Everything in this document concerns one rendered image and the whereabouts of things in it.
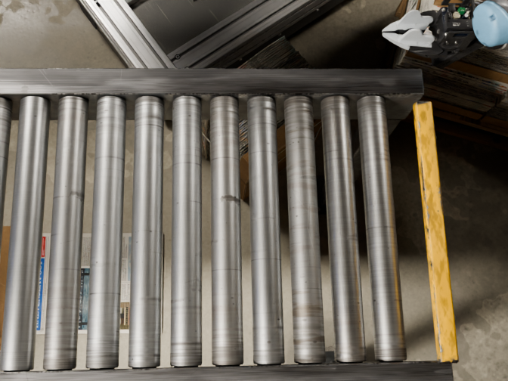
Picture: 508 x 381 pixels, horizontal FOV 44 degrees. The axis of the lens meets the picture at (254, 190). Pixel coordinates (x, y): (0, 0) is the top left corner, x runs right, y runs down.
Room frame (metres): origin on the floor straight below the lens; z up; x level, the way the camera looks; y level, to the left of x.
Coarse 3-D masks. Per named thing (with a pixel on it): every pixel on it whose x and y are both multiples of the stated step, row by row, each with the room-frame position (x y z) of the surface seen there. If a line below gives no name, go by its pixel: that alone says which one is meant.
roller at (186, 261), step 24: (192, 120) 0.38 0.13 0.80; (192, 144) 0.34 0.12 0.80; (192, 168) 0.30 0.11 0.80; (192, 192) 0.26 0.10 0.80; (192, 216) 0.22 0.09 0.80; (192, 240) 0.18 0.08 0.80; (192, 264) 0.14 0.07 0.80; (192, 288) 0.10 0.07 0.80; (192, 312) 0.07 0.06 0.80; (192, 336) 0.03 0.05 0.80; (192, 360) 0.00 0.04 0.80
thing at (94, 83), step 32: (0, 96) 0.36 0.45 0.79; (64, 96) 0.38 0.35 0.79; (96, 96) 0.39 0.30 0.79; (128, 96) 0.40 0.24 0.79; (160, 96) 0.41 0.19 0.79; (192, 96) 0.43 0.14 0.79; (288, 96) 0.46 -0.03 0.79; (320, 96) 0.47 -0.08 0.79; (352, 96) 0.48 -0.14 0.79; (384, 96) 0.50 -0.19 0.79; (416, 96) 0.51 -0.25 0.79
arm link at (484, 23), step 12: (492, 0) 0.64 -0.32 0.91; (504, 0) 0.64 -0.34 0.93; (480, 12) 0.63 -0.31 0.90; (492, 12) 0.61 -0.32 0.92; (504, 12) 0.62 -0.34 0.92; (480, 24) 0.61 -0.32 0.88; (492, 24) 0.60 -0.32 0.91; (504, 24) 0.60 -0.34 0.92; (480, 36) 0.60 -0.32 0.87; (492, 36) 0.59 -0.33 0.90; (504, 36) 0.59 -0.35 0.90
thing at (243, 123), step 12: (264, 48) 0.76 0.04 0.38; (276, 48) 0.77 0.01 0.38; (288, 48) 0.77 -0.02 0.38; (252, 60) 0.72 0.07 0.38; (264, 60) 0.73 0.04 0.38; (276, 60) 0.74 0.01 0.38; (288, 60) 0.74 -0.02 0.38; (300, 60) 0.75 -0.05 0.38; (204, 120) 0.57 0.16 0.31; (240, 120) 0.56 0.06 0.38; (276, 120) 0.58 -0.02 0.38; (240, 132) 0.53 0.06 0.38; (240, 144) 0.50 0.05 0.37; (240, 156) 0.48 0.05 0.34
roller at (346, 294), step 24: (336, 96) 0.47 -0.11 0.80; (336, 120) 0.43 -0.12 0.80; (336, 144) 0.39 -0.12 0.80; (336, 168) 0.35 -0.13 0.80; (336, 192) 0.30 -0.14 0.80; (336, 216) 0.26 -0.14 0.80; (336, 240) 0.22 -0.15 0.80; (336, 264) 0.19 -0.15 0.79; (336, 288) 0.15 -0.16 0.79; (360, 288) 0.16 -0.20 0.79; (336, 312) 0.11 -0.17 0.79; (360, 312) 0.12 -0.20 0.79; (336, 336) 0.07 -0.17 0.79; (360, 336) 0.08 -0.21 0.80; (336, 360) 0.04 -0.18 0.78; (360, 360) 0.05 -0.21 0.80
